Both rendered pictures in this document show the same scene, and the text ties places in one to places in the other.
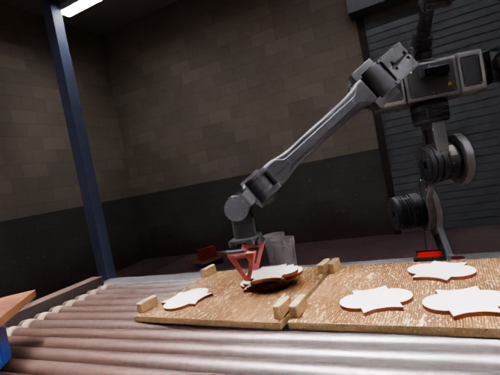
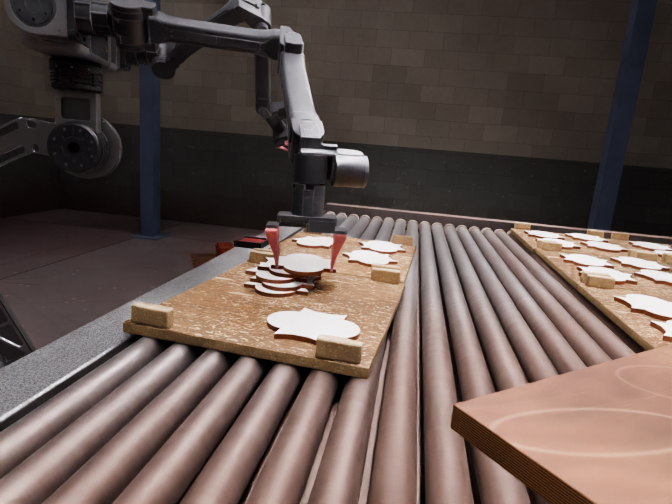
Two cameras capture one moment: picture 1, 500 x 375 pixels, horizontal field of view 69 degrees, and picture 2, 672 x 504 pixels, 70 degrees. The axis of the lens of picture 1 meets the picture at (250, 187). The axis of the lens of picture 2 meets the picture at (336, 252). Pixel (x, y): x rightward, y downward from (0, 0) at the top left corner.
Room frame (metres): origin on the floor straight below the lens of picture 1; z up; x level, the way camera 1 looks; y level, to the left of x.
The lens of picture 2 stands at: (1.11, 0.85, 1.20)
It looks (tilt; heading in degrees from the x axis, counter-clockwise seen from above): 12 degrees down; 253
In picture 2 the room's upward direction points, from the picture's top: 5 degrees clockwise
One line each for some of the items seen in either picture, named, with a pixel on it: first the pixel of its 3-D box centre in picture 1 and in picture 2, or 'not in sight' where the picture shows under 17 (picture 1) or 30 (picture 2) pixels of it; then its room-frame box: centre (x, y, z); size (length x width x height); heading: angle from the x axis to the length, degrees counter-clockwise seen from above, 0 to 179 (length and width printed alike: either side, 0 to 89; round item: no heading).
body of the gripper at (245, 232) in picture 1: (244, 229); (308, 204); (0.92, 0.03, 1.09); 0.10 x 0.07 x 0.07; 167
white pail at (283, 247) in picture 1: (284, 252); not in sight; (4.54, -0.27, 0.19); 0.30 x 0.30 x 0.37
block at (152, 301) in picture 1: (147, 303); (339, 349); (0.93, 0.32, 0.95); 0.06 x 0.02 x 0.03; 150
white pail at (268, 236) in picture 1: (275, 247); not in sight; (4.96, -0.19, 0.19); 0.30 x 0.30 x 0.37
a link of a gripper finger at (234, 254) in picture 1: (245, 260); (325, 245); (0.89, 0.04, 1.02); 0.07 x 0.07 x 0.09; 77
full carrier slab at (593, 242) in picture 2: not in sight; (572, 240); (-0.16, -0.49, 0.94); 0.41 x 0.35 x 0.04; 64
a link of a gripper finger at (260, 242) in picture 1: (251, 253); (286, 243); (0.95, 0.03, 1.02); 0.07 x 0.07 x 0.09; 77
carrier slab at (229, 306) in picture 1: (239, 292); (290, 303); (0.95, 0.08, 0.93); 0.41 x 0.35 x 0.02; 60
